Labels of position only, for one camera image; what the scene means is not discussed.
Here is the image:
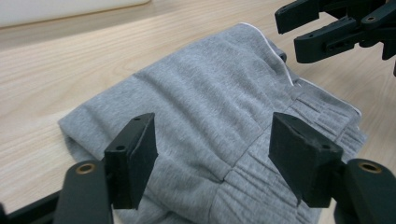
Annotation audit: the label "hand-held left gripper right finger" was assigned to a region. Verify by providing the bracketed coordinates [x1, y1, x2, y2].
[268, 111, 345, 209]

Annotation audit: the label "white plastic basket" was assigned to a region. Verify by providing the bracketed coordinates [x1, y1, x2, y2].
[0, 0, 152, 29]

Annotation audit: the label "grey shorts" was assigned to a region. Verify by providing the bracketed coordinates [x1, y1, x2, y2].
[58, 21, 368, 224]

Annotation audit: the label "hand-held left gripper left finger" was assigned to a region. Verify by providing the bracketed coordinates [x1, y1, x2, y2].
[104, 112, 159, 210]

